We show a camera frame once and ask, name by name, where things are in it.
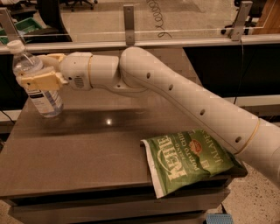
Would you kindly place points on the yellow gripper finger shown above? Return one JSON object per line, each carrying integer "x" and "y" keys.
{"x": 52, "y": 59}
{"x": 47, "y": 81}

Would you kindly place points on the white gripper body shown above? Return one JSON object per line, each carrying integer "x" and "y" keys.
{"x": 76, "y": 70}

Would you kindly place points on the clear plastic water bottle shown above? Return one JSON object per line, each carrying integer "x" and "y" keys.
{"x": 47, "y": 103}

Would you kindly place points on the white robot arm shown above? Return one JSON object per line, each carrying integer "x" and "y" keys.
{"x": 136, "y": 71}

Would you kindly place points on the green plastic bin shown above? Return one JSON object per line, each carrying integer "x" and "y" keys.
{"x": 24, "y": 26}

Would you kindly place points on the green Kettle chips bag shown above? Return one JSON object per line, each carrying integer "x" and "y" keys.
{"x": 185, "y": 158}

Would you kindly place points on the blue textured pad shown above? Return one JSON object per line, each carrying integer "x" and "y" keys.
{"x": 219, "y": 218}

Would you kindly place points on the left metal bracket post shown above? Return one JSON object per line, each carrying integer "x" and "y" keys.
{"x": 8, "y": 25}

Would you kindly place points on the metal bracket post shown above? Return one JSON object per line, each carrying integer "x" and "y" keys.
{"x": 240, "y": 20}
{"x": 129, "y": 24}
{"x": 8, "y": 25}

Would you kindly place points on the middle metal bracket post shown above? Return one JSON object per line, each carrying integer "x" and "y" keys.
{"x": 129, "y": 24}

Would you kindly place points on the right metal bracket post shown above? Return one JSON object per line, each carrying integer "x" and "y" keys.
{"x": 240, "y": 20}

